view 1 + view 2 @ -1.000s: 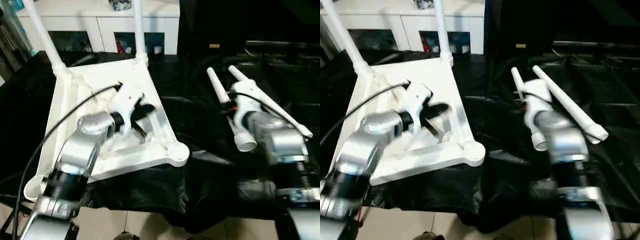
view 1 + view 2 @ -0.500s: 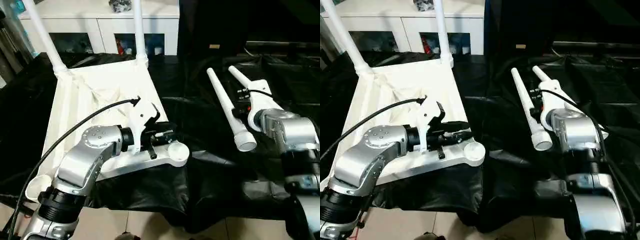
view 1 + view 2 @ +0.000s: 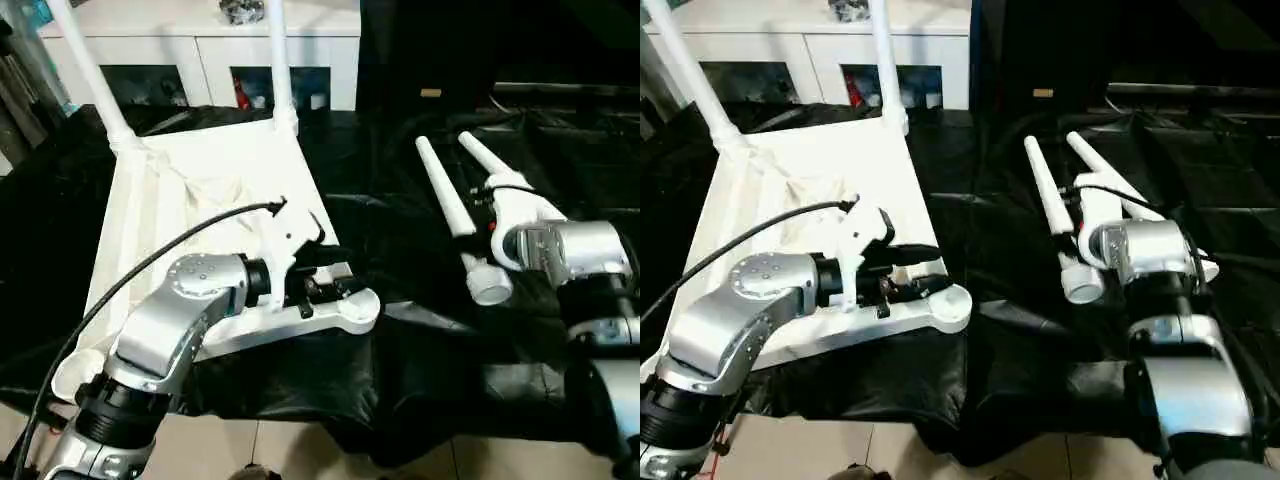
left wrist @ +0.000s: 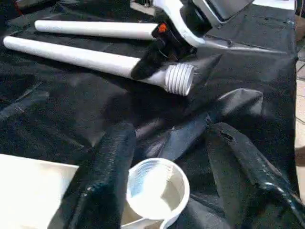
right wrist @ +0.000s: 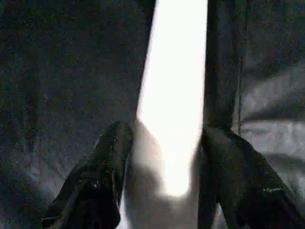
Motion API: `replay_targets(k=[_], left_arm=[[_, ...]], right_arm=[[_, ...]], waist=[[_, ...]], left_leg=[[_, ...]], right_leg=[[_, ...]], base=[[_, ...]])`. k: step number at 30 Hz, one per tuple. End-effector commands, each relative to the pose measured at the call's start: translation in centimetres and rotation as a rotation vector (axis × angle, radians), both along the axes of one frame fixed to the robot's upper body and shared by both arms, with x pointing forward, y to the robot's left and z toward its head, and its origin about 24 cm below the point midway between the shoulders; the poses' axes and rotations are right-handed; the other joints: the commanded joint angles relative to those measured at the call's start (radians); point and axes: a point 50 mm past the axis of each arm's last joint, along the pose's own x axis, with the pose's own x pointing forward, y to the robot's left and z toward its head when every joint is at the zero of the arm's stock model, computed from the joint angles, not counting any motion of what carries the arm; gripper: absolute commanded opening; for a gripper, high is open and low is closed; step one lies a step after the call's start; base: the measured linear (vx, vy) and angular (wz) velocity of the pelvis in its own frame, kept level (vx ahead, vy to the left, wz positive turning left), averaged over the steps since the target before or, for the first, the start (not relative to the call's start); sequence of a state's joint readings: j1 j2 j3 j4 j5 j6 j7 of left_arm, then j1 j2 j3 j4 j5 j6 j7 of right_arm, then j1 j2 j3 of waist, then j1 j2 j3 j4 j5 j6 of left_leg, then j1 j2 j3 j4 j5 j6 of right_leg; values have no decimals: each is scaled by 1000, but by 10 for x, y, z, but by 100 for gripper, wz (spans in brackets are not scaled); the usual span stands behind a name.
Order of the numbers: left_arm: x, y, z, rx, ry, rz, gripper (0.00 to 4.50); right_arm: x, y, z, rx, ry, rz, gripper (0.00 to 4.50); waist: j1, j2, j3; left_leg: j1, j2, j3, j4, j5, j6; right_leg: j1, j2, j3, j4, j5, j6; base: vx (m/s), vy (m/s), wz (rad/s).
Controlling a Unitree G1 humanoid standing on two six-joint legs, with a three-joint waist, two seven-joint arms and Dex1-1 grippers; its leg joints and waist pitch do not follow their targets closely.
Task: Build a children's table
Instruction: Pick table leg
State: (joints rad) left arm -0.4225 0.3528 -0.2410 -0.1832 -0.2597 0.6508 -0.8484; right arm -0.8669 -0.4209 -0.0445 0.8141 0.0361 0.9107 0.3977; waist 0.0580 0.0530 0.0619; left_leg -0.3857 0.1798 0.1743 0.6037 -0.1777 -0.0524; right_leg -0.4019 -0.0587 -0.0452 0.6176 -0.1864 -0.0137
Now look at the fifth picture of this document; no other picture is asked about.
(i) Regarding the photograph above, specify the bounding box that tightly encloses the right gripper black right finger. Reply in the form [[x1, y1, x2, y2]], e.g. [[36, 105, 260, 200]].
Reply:
[[197, 127, 305, 229]]

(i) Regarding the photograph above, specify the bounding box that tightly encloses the white plastic table leg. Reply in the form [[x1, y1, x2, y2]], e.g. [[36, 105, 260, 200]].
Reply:
[[118, 0, 209, 229]]

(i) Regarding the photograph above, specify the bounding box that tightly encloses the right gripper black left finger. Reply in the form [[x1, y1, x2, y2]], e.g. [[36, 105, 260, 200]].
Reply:
[[41, 121, 134, 229]]

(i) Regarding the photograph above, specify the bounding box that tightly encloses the black plastic mat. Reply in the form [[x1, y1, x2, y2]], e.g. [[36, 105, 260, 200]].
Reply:
[[0, 0, 305, 229]]

